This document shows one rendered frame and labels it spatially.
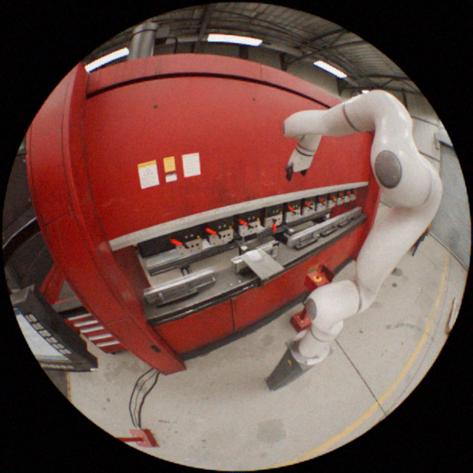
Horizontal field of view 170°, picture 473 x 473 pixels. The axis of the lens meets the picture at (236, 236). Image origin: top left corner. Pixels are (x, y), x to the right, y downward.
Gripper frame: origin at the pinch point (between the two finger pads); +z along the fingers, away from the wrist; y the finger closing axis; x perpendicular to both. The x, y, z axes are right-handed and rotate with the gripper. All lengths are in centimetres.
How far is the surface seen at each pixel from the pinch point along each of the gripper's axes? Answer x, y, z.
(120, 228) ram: -19, 84, 9
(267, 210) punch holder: -9.3, 2.1, 40.6
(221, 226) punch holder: -9, 35, 35
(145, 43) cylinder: -77, 45, -70
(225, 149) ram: -31.0, 20.6, 0.0
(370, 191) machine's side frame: 4, -196, 89
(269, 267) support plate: 21, 17, 55
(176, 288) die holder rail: 6, 77, 56
